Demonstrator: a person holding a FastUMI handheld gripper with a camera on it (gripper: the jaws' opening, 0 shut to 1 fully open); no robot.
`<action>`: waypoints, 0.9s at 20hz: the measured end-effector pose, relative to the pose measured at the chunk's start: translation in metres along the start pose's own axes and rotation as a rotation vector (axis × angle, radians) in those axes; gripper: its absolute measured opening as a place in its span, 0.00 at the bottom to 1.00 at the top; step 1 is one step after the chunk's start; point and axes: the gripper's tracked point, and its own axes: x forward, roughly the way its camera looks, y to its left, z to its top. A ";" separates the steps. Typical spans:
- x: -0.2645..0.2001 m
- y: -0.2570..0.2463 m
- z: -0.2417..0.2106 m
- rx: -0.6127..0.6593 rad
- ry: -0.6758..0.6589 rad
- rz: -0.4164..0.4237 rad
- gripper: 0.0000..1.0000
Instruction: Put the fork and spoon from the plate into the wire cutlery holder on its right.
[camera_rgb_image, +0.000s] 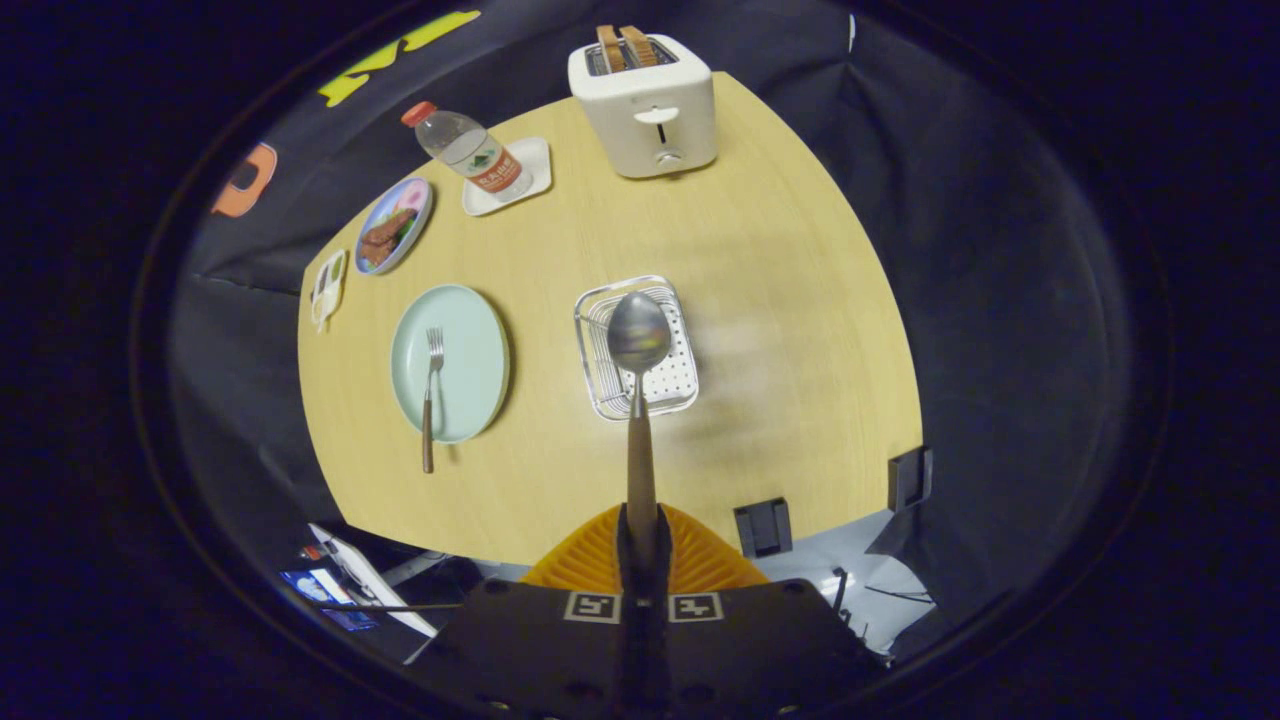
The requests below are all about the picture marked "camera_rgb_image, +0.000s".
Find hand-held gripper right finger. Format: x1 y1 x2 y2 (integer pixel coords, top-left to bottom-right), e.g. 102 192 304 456
644 503 893 720

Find wooden-handled metal spoon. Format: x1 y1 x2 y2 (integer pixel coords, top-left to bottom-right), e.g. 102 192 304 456
607 291 673 571

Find white toaster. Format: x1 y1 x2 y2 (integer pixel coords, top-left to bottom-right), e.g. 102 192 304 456
568 33 718 180

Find clear red-capped water bottle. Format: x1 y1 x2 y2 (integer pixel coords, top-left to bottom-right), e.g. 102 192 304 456
401 100 534 203

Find black table clamp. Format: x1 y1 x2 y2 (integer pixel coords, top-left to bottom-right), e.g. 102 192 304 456
733 497 793 559
888 446 934 513

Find pale green plate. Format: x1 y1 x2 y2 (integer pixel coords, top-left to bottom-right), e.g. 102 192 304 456
390 284 511 444

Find wooden-handled metal fork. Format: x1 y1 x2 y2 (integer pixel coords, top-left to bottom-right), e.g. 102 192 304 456
421 327 446 475

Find brown meat slices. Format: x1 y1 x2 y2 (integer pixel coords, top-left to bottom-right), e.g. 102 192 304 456
360 208 419 267

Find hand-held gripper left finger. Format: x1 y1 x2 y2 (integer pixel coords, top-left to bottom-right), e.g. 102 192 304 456
415 503 646 720

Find white divided sauce dish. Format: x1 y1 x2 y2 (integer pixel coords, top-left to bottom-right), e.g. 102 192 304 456
310 249 349 333

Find blue patterned plate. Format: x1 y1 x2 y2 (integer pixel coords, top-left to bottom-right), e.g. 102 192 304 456
354 176 434 276

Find blue-screen tablet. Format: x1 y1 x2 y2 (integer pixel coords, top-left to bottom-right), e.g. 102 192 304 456
280 568 376 633

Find white flat board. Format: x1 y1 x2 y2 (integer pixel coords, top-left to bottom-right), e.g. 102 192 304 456
308 523 439 638

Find white square coaster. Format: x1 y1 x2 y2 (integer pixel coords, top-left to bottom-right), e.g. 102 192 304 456
461 137 553 217

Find clear perforated tray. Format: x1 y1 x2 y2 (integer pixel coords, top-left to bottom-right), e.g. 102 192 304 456
574 275 700 422

